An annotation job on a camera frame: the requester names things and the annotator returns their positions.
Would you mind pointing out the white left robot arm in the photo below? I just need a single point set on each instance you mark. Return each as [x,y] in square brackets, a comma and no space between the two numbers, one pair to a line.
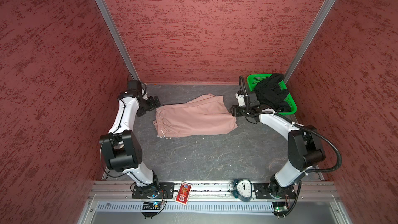
[121,150]

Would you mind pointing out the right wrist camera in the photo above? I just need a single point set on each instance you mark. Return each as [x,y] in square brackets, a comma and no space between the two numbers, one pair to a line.
[249,100]

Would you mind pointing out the red card pack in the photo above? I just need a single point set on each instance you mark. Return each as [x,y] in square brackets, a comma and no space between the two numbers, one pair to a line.
[183,193]

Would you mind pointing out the left controller board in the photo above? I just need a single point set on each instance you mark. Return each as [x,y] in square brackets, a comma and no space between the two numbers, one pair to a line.
[151,209]

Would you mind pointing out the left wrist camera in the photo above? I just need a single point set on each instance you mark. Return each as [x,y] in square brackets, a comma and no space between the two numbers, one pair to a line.
[136,88]

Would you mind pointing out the pink shorts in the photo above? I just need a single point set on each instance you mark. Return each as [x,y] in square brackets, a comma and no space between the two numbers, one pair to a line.
[204,115]

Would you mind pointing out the controller board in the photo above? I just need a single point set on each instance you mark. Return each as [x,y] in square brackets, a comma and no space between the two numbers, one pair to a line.
[280,209]
[151,209]

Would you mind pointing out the aluminium corner post right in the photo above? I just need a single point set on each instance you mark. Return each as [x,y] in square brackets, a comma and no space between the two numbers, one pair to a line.
[313,30]

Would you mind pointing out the dark green alarm clock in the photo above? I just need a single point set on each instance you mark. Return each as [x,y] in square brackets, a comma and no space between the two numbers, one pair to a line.
[242,189]

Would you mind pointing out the aluminium corner post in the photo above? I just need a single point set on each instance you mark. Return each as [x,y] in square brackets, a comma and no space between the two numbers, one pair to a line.
[104,10]
[313,30]

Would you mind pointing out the aluminium front rail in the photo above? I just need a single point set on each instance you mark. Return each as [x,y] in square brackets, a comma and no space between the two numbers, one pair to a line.
[311,191]

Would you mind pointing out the aluminium corner post left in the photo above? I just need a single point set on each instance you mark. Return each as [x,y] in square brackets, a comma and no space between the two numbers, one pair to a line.
[104,10]

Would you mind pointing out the right controller board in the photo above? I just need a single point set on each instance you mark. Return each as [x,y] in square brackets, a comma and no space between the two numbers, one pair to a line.
[280,209]

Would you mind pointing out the black shorts in basket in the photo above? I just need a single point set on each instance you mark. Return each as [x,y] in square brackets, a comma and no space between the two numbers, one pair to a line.
[270,93]

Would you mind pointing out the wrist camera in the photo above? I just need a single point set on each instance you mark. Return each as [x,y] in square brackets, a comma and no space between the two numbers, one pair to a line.
[249,100]
[136,88]

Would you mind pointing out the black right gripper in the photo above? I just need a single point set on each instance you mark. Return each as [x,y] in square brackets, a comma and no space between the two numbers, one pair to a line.
[235,111]

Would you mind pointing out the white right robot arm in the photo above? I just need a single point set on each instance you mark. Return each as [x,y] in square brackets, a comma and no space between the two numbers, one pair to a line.
[305,150]

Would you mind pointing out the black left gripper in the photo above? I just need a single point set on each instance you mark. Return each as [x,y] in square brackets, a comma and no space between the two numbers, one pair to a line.
[140,112]

